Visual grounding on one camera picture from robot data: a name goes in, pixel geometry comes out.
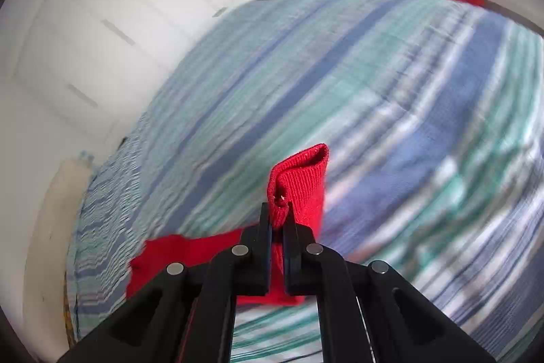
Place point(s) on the beige wooden headboard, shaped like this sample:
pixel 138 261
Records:
pixel 55 239

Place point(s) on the striped blue green bed sheet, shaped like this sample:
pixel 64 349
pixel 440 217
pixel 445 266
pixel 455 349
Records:
pixel 340 91

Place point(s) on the red sweater with white rabbit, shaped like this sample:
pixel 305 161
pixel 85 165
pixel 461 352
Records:
pixel 304 184

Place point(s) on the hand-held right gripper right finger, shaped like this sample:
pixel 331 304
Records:
pixel 293 261

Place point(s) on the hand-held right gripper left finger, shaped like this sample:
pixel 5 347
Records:
pixel 263 256

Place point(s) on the yellow floral mattress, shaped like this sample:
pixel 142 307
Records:
pixel 69 312

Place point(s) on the white wardrobe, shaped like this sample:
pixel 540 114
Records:
pixel 106 27

